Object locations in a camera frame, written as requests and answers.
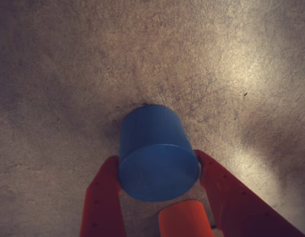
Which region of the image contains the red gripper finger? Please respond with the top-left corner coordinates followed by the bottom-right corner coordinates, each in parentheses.
top-left (79, 156), bottom-right (127, 237)
top-left (193, 149), bottom-right (305, 237)

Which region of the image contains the orange rounded triangle block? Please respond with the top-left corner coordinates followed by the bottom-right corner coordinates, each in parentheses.
top-left (158, 199), bottom-right (215, 237)

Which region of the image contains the blue cylinder block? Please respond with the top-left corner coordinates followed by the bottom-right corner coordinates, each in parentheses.
top-left (118, 104), bottom-right (201, 203)

